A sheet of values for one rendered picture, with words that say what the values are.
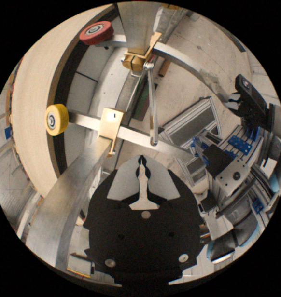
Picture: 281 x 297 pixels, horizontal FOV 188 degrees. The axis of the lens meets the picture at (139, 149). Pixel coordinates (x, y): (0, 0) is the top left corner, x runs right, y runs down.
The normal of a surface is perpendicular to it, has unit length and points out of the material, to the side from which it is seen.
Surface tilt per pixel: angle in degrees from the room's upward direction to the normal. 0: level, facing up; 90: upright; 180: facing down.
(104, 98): 0
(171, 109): 0
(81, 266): 90
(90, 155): 90
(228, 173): 90
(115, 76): 0
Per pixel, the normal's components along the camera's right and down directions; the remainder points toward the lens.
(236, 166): -0.62, -0.69
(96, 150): 0.36, -0.83
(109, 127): 0.00, 0.46
